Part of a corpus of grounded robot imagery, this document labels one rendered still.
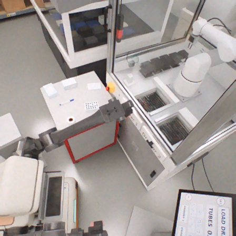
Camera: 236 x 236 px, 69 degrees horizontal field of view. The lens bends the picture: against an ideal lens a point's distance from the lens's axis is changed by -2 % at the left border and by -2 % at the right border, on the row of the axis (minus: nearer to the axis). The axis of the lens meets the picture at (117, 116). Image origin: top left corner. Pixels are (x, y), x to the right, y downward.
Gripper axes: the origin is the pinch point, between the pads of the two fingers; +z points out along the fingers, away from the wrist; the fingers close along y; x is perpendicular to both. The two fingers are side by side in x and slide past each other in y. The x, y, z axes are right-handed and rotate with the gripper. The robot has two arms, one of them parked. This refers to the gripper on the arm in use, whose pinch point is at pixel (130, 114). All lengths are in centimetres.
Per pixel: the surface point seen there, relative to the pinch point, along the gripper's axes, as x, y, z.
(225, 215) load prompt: -83, 16, -18
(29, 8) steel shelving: 373, -71, 45
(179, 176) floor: -54, -20, 104
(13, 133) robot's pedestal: 32, -80, -44
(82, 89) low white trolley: 55, -28, 0
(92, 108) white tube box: 26.4, -26.0, -4.1
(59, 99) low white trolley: 51, -46, -16
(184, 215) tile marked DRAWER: -76, -3, -13
